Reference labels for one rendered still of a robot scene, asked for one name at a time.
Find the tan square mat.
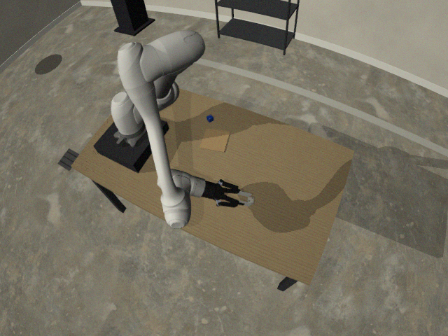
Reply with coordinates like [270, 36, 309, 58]
[199, 128, 230, 152]

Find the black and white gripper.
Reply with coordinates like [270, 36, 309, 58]
[202, 179, 252, 208]

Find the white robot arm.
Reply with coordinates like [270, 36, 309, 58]
[111, 30, 206, 228]

